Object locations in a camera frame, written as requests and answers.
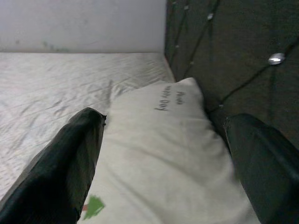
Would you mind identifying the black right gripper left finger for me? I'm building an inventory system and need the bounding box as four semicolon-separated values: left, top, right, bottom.
0;107;107;224

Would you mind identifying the black tufted headboard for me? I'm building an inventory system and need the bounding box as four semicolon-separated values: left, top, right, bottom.
164;0;299;150

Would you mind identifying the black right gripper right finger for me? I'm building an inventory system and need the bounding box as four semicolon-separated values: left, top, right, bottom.
223;113;299;224

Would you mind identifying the grey quilted mattress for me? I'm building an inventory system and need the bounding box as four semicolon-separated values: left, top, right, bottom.
0;51;176;203

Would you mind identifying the white pillow with green print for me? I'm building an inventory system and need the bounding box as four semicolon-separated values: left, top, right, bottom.
77;77;261;224

